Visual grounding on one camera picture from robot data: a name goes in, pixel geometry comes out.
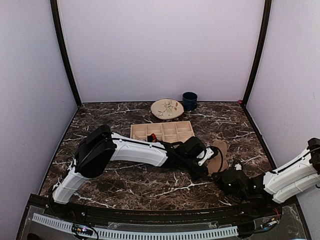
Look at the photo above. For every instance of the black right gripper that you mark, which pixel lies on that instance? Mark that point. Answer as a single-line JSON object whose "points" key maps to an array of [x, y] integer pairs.
{"points": [[218, 181]]}

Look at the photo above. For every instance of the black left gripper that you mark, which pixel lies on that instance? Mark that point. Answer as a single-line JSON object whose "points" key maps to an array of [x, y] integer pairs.
{"points": [[197, 175]]}

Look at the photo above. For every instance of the tan plain sock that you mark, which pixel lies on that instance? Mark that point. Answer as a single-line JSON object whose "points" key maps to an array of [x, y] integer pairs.
{"points": [[218, 163]]}

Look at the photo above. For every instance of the wooden compartment tray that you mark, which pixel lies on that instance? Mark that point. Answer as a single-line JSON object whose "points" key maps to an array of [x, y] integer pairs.
{"points": [[170, 132]]}

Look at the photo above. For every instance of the black argyle sock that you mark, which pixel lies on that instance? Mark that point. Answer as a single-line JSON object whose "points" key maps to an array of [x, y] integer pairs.
{"points": [[152, 137]]}

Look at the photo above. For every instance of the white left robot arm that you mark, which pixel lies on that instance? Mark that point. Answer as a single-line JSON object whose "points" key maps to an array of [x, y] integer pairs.
{"points": [[103, 146]]}

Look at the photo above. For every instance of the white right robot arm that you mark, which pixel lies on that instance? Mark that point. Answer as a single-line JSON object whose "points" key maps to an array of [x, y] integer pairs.
{"points": [[276, 185]]}

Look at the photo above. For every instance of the patterned ceramic plate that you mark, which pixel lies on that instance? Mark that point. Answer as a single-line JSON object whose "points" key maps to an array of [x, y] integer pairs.
{"points": [[167, 109]]}

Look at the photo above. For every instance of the dark blue mug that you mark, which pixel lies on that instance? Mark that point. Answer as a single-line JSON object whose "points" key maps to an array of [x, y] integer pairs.
{"points": [[189, 101]]}

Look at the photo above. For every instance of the white slotted cable duct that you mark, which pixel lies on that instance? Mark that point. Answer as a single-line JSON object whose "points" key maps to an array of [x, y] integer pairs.
{"points": [[97, 233]]}

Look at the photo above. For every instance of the right black corner post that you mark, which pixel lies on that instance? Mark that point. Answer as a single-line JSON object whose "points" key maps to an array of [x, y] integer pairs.
{"points": [[258, 52]]}

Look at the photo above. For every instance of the black corner post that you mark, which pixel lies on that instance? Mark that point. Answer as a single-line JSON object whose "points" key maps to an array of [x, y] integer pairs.
{"points": [[63, 51], [258, 52]]}

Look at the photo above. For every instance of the left black corner post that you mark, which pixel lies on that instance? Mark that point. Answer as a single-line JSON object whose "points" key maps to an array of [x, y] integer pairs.
{"points": [[63, 51]]}

